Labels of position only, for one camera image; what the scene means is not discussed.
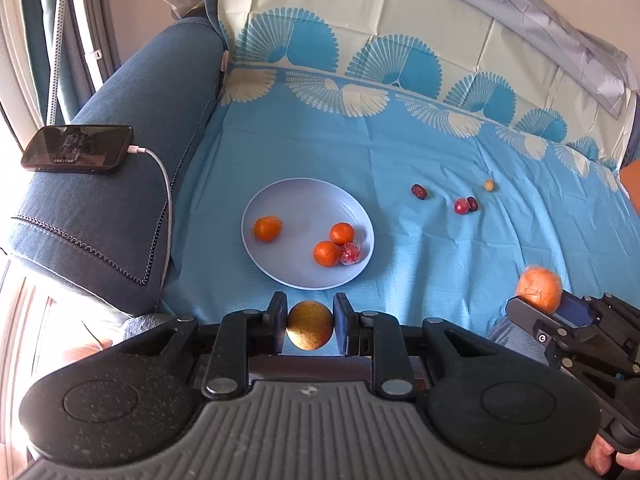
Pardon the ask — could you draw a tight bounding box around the person's right hand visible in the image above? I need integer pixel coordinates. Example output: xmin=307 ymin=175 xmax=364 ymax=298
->
xmin=584 ymin=436 xmax=640 ymax=477

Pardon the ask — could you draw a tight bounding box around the person's left hand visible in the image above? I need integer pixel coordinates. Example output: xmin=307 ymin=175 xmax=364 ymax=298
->
xmin=63 ymin=339 xmax=113 ymax=365

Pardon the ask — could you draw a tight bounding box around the light blue plate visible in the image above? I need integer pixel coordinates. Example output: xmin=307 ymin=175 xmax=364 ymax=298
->
xmin=241 ymin=178 xmax=375 ymax=290

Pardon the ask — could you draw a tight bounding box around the blue denim sofa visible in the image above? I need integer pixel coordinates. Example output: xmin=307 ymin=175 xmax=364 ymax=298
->
xmin=10 ymin=6 xmax=226 ymax=316

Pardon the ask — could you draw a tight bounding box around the blue patterned sheet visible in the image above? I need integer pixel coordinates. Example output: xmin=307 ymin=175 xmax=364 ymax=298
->
xmin=162 ymin=0 xmax=639 ymax=334

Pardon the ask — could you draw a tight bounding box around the dark curtain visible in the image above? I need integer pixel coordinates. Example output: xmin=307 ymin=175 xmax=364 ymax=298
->
xmin=21 ymin=0 xmax=120 ymax=125

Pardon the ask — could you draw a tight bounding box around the black smartphone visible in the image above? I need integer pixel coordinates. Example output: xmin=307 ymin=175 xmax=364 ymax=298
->
xmin=21 ymin=125 xmax=134 ymax=174

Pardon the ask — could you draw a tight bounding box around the white charging cable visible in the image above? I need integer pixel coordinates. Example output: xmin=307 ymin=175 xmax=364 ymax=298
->
xmin=126 ymin=144 xmax=175 ymax=281

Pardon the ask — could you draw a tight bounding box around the dark red jujube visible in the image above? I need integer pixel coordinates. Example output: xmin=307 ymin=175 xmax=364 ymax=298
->
xmin=411 ymin=184 xmax=428 ymax=200
xmin=466 ymin=196 xmax=480 ymax=211

